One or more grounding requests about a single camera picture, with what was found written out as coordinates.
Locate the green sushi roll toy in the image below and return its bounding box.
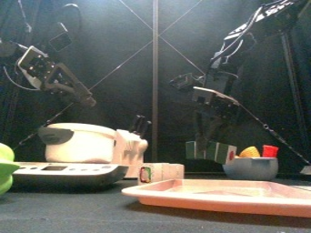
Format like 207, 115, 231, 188
184, 139, 237, 166

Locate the white sushi roll toy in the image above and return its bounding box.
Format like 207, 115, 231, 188
137, 162, 185, 186

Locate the big pink plate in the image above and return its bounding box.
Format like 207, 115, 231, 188
120, 177, 311, 218

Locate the yellow toy food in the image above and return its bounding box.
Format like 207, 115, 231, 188
236, 146, 263, 158

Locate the red toy food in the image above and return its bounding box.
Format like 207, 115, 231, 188
261, 144, 280, 158

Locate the grey toy bowl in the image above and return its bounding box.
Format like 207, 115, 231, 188
223, 156, 280, 182

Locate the white toy rice cooker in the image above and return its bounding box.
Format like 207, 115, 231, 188
36, 122, 119, 165

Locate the white toy knife block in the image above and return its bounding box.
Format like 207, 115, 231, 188
112, 128, 149, 178

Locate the black tripod leg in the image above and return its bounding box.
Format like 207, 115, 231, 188
277, 28, 311, 149

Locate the grey toy kitchen scale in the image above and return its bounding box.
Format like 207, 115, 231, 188
8, 161, 129, 187

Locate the green plastic toy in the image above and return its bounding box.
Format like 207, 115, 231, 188
0, 142, 21, 197

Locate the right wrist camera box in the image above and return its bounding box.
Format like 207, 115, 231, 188
169, 72, 207, 93

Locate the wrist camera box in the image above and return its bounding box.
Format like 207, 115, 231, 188
47, 31, 75, 53
169, 72, 207, 93

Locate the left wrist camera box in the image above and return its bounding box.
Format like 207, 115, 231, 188
47, 31, 75, 53

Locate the black toy knife handle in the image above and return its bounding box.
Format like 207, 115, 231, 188
139, 119, 153, 138
128, 114, 145, 133

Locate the thin diagonal frame rod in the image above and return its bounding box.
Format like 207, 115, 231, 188
237, 104, 311, 167

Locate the vertical metal frame post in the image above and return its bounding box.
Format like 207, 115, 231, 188
151, 0, 160, 163

